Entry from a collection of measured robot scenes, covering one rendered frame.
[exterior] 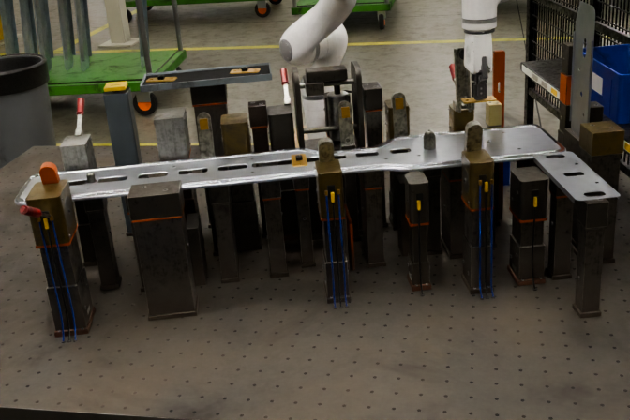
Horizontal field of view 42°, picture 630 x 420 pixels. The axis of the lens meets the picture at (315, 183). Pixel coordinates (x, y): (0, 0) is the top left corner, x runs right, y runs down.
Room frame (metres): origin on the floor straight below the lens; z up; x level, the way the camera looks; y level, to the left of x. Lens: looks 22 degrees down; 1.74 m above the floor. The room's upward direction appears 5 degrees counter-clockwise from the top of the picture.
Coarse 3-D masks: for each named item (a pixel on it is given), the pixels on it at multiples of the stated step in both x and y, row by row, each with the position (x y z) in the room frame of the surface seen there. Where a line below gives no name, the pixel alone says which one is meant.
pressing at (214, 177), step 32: (512, 128) 2.08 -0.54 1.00; (192, 160) 2.03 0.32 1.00; (224, 160) 2.01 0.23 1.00; (256, 160) 1.99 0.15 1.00; (288, 160) 1.98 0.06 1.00; (352, 160) 1.94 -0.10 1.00; (384, 160) 1.92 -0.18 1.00; (416, 160) 1.90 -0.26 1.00; (448, 160) 1.88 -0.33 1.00; (512, 160) 1.88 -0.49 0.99; (96, 192) 1.86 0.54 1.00
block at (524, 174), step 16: (512, 176) 1.83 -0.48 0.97; (528, 176) 1.79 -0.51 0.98; (544, 176) 1.78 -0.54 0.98; (512, 192) 1.82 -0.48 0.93; (528, 192) 1.76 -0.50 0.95; (544, 192) 1.76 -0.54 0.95; (512, 208) 1.82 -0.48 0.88; (528, 208) 1.76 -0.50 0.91; (544, 208) 1.76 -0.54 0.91; (512, 224) 1.84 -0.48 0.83; (528, 224) 1.77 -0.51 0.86; (512, 240) 1.82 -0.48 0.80; (528, 240) 1.77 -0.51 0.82; (512, 256) 1.82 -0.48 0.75; (528, 256) 1.77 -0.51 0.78; (544, 256) 1.77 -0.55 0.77; (512, 272) 1.81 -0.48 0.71; (528, 272) 1.77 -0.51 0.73
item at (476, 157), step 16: (464, 160) 1.79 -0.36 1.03; (480, 160) 1.75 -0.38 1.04; (464, 176) 1.79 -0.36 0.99; (480, 176) 1.74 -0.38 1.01; (464, 192) 1.79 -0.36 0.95; (480, 192) 1.73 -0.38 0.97; (480, 208) 1.73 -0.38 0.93; (480, 224) 1.73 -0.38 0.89; (464, 240) 1.80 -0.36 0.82; (480, 240) 1.73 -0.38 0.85; (464, 256) 1.80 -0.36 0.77; (480, 256) 1.73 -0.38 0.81; (464, 272) 1.80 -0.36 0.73; (480, 272) 1.73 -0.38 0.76; (480, 288) 1.73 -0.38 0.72
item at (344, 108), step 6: (342, 102) 2.11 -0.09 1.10; (348, 102) 2.11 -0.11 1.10; (342, 108) 2.10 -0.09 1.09; (348, 108) 2.10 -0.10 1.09; (342, 114) 2.10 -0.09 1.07; (348, 114) 2.10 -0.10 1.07; (342, 120) 2.10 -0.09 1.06; (348, 120) 2.10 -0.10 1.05; (342, 126) 2.10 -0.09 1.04; (348, 126) 2.10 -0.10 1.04; (342, 132) 2.09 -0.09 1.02; (348, 132) 2.09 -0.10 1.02; (342, 138) 2.09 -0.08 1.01; (348, 138) 2.09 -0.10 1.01; (342, 144) 2.09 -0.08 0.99
